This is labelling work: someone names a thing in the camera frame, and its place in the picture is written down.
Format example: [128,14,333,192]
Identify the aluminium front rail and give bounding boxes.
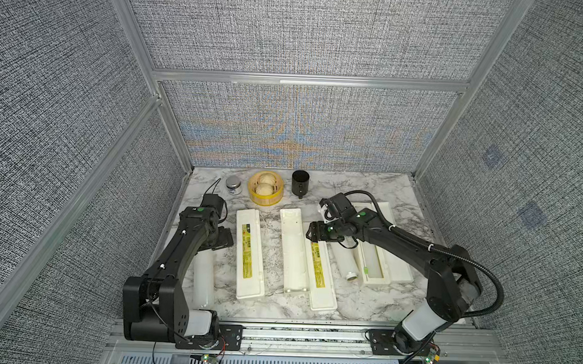
[98,319,510,364]

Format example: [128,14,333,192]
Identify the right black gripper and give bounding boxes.
[302,219,346,243]

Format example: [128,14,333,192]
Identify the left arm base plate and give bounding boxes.
[175,322,244,352]

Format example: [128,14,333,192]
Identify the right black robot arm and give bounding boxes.
[306,192,505,357]

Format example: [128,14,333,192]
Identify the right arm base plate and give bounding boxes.
[364,328,434,358]

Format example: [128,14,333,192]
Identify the white wrap dispenser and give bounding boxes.
[349,199,417,288]
[280,208,338,313]
[236,209,265,300]

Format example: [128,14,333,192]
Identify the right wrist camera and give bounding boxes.
[319,193,356,222]

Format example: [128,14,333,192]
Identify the yellow bowl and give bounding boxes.
[247,171,284,207]

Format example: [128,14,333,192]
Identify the small silver lidded jar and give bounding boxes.
[225,175,242,195]

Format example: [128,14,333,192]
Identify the black cup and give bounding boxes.
[291,170,310,199]

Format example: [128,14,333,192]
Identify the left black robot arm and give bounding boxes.
[122,193,233,348]

